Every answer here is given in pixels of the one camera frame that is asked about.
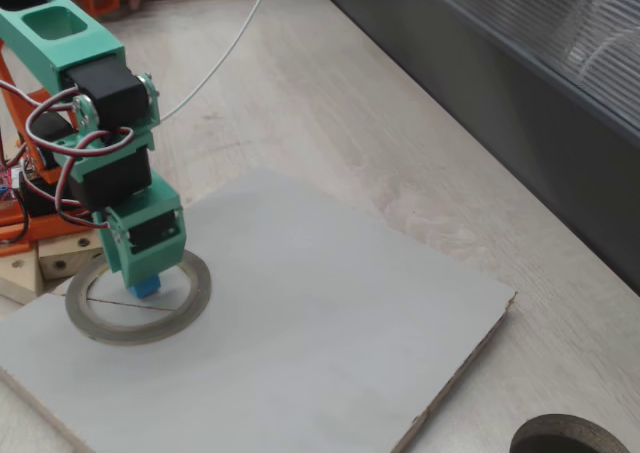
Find pale wooden base block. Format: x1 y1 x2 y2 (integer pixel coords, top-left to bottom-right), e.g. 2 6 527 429
0 245 46 307
37 230 109 280

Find small blue cube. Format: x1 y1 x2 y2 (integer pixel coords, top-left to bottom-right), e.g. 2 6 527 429
130 274 162 300

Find thin white cable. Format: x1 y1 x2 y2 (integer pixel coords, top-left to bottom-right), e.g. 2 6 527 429
158 0 275 123

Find ribbed glass desk partition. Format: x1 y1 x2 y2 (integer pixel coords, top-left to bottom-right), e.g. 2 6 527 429
304 0 640 297

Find light grey wooden board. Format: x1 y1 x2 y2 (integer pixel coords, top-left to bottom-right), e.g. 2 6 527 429
0 167 518 453

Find grey ring of tape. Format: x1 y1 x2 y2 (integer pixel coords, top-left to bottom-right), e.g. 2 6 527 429
64 250 212 347

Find red circuit board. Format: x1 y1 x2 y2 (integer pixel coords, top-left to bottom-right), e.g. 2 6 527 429
0 167 25 212

